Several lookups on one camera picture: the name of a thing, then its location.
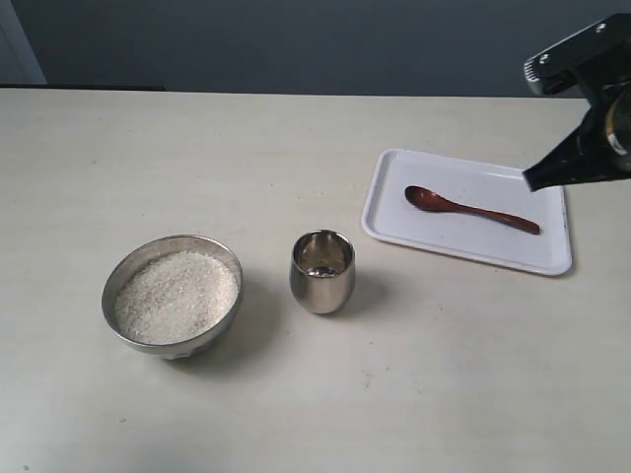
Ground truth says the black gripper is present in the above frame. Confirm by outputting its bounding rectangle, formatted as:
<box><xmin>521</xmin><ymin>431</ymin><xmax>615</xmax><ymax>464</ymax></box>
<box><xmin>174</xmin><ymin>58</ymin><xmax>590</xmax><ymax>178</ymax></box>
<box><xmin>523</xmin><ymin>13</ymin><xmax>630</xmax><ymax>192</ymax></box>

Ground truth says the dark red wooden spoon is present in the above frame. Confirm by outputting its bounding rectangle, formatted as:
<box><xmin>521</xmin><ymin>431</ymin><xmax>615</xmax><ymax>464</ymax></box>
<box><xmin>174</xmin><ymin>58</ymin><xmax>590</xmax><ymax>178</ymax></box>
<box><xmin>404</xmin><ymin>185</ymin><xmax>541</xmax><ymax>236</ymax></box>

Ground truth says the steel cup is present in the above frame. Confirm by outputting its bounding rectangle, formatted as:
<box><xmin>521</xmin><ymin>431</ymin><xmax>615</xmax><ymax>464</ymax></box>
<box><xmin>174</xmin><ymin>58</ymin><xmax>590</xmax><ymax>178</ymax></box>
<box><xmin>289</xmin><ymin>230</ymin><xmax>356</xmax><ymax>315</ymax></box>

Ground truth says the steel bowl of rice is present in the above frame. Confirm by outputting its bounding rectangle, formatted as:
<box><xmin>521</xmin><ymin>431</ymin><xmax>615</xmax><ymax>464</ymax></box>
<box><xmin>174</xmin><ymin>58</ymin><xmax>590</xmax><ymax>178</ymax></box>
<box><xmin>102</xmin><ymin>235</ymin><xmax>244</xmax><ymax>360</ymax></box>

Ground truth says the white plastic tray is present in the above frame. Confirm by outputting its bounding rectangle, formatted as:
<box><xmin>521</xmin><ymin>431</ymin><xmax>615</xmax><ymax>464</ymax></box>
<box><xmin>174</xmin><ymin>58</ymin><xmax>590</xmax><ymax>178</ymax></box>
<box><xmin>361</xmin><ymin>148</ymin><xmax>574</xmax><ymax>277</ymax></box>

